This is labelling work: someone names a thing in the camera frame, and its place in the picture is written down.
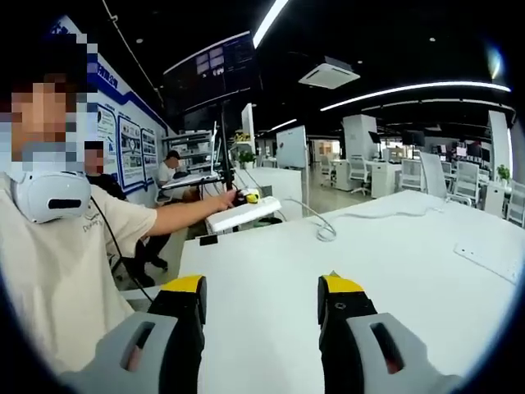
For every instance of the white rolling whiteboard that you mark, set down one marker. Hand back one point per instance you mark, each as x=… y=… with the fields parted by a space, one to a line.
x=291 y=147

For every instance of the green potted desk plant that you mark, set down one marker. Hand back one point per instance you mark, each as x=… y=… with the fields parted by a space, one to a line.
x=503 y=172

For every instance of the blue-framed wall poster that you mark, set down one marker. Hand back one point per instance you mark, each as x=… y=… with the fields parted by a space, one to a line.
x=130 y=147
x=149 y=152

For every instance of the person's left hand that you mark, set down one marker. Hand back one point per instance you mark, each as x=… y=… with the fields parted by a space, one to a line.
x=231 y=200

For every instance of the black monitor stand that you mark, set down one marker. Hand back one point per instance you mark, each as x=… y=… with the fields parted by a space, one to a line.
x=226 y=156

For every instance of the blue white wall display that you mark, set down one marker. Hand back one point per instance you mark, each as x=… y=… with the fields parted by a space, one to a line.
x=123 y=96

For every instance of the wall poster with round picture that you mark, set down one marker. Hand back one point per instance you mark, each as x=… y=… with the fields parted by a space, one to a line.
x=108 y=119

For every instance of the ceiling air conditioner unit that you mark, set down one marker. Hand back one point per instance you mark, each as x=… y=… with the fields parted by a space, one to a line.
x=328 y=74

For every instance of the white storage shelf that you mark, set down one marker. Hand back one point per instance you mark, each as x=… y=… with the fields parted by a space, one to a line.
x=193 y=143

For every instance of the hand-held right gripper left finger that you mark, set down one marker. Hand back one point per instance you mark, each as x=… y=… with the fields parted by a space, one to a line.
x=180 y=336

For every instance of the white worn chest device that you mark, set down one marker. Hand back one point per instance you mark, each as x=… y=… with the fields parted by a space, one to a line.
x=37 y=197

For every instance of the white table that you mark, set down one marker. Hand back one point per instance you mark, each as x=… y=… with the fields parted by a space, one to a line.
x=266 y=267

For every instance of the green potted counter plant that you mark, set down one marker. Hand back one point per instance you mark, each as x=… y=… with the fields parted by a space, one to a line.
x=247 y=159

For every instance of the row of white office desks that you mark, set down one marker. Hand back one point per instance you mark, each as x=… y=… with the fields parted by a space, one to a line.
x=383 y=180

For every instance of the silver laptop on tray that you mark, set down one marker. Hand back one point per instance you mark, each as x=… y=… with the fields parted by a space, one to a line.
x=188 y=180

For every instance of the white high-back chair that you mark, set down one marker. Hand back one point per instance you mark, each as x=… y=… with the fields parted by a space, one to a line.
x=432 y=172

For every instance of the large dark monitor screen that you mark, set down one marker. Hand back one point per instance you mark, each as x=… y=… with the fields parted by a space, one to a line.
x=213 y=74

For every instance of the group of white office chairs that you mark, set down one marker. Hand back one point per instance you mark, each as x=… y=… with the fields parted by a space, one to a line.
x=467 y=180

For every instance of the long ceiling light strip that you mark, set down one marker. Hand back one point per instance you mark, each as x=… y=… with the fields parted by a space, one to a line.
x=266 y=22
x=410 y=88

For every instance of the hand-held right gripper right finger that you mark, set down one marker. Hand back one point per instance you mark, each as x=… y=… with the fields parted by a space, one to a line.
x=340 y=349

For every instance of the person's beige shirt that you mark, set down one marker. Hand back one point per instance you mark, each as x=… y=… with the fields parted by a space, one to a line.
x=49 y=287

